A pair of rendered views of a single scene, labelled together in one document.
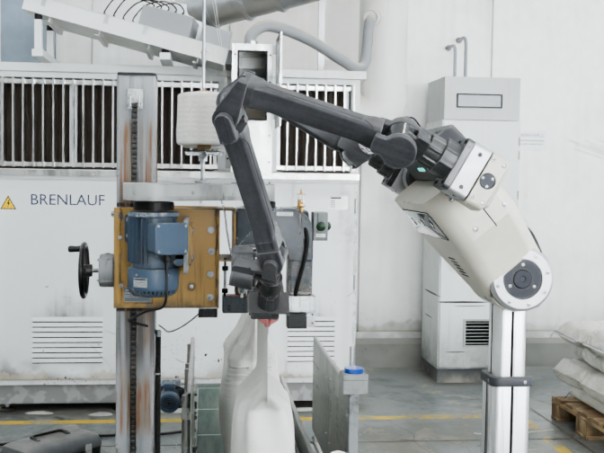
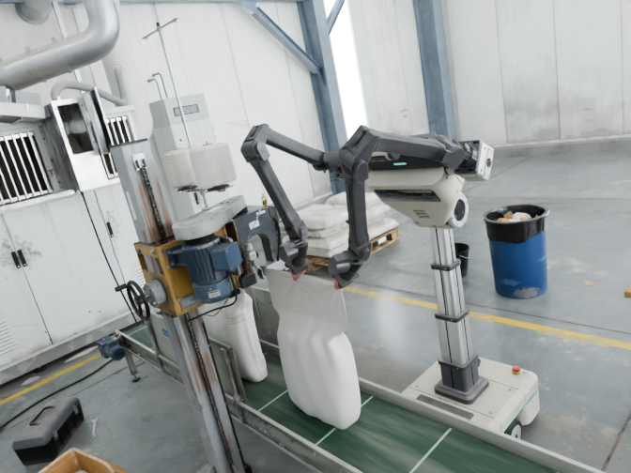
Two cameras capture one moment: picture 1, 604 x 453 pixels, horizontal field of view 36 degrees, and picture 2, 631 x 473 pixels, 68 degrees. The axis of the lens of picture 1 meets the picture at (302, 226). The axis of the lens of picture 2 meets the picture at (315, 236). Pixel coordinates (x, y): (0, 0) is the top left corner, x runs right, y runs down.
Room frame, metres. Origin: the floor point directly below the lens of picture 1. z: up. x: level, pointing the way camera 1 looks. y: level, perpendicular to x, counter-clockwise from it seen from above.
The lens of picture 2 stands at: (0.99, 1.09, 1.76)
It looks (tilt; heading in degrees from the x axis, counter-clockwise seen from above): 16 degrees down; 325
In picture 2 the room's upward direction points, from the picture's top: 12 degrees counter-clockwise
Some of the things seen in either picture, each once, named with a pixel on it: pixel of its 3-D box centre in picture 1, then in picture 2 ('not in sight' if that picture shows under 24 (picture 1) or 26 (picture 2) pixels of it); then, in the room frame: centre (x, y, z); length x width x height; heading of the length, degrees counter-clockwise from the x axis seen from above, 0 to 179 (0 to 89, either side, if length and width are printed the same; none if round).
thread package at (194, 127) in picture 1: (204, 119); (212, 164); (2.75, 0.29, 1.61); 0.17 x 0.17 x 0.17
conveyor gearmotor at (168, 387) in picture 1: (173, 395); (114, 346); (4.53, 0.62, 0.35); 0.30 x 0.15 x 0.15; 6
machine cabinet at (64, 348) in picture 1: (179, 235); (27, 243); (6.11, 0.82, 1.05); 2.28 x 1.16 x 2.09; 96
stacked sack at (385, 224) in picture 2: not in sight; (370, 229); (5.05, -2.52, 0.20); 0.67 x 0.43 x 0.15; 96
